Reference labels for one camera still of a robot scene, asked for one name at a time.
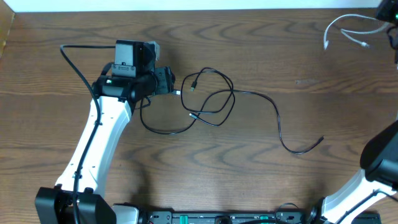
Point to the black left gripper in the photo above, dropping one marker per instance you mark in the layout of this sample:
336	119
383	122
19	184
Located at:
165	80

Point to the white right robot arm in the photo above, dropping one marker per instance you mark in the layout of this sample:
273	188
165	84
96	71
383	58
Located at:
375	180

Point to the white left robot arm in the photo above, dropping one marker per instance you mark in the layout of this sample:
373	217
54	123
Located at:
78	194

